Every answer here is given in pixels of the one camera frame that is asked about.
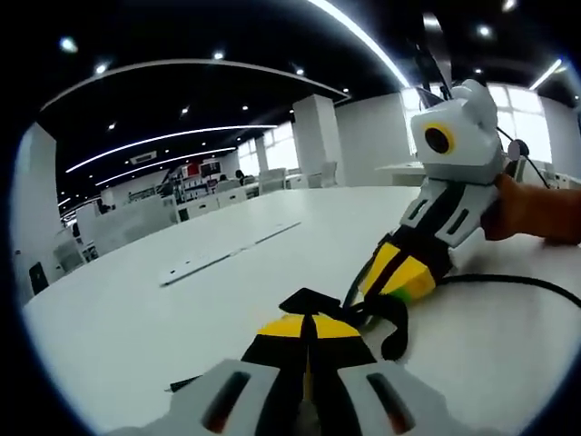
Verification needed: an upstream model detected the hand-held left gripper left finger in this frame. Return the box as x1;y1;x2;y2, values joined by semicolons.
103;315;310;436

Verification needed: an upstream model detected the person's right hand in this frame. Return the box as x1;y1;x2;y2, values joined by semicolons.
479;173;553;243

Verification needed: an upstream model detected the white desk slot strip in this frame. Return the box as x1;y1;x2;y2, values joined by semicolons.
159;221;303;288

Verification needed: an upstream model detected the black charging cable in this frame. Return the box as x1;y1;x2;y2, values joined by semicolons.
342;244;581;329

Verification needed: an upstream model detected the round mirror on stand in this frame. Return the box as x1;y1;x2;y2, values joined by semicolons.
506;138;531;161

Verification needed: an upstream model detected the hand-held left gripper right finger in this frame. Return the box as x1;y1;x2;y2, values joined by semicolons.
307;312;459;436

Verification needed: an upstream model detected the white desk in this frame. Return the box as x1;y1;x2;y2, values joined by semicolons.
22;183;581;436

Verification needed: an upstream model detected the black Velcro strap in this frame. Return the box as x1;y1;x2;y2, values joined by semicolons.
279;288;410;362

